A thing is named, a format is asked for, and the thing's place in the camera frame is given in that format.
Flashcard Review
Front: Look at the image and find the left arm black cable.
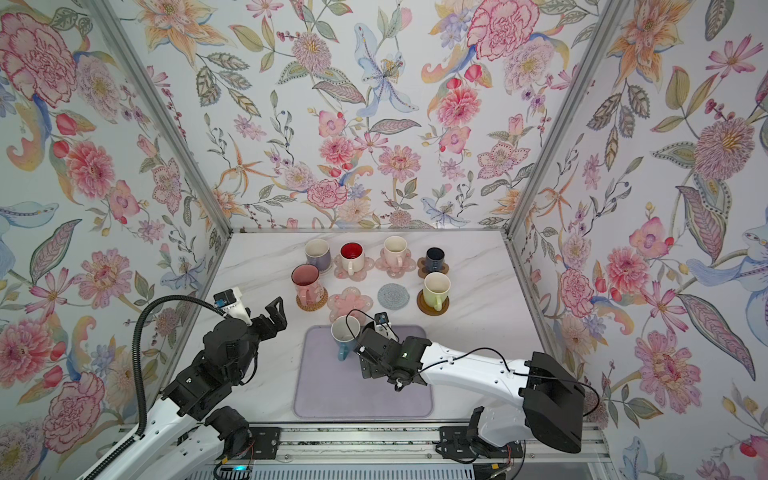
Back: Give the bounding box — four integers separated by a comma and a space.
80, 293, 226, 480

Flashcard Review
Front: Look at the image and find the red interior white mug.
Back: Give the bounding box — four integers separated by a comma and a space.
340, 242, 366, 277

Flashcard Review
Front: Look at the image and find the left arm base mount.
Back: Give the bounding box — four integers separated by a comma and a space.
203, 407, 282, 461

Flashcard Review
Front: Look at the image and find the round blue woven coaster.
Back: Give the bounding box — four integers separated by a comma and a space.
377, 283, 410, 310

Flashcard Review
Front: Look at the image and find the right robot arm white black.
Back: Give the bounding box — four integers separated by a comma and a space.
341, 313, 586, 458

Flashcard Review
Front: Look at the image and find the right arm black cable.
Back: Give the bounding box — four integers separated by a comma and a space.
344, 308, 601, 480

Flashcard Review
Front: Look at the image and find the round wooden coaster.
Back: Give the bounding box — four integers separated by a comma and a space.
417, 291, 450, 316

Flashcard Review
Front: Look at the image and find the small dark navy mug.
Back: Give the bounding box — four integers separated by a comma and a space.
424, 247, 445, 273

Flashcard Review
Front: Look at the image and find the pink flower coaster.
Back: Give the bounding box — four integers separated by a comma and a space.
327, 287, 374, 322
333, 255, 374, 282
375, 249, 417, 279

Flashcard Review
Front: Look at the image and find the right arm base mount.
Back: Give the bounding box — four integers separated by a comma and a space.
435, 406, 524, 464

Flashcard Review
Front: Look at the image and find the white mug grey handle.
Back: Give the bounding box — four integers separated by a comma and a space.
304, 239, 332, 273

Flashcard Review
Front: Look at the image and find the aluminium front rail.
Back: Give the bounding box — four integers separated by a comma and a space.
98, 421, 613, 466

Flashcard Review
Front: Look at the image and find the white mug green handle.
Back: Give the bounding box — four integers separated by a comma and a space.
422, 272, 451, 312

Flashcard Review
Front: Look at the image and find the round woven cork coaster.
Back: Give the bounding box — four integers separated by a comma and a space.
295, 288, 329, 312

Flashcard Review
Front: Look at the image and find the grey rectangular tray mat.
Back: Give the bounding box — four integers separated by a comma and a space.
293, 326, 434, 420

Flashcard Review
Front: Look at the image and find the brown paw print coaster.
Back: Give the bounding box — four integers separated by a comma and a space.
417, 257, 450, 279

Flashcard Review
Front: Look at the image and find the white mug blue handle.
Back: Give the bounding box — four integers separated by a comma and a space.
331, 315, 361, 361

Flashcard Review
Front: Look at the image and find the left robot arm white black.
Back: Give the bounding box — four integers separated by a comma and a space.
83, 288, 287, 479

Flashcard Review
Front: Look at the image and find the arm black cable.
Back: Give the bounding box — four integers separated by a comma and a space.
80, 293, 226, 480
344, 308, 601, 480

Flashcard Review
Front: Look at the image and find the cream mug pink handle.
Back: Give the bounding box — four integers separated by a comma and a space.
384, 235, 408, 271

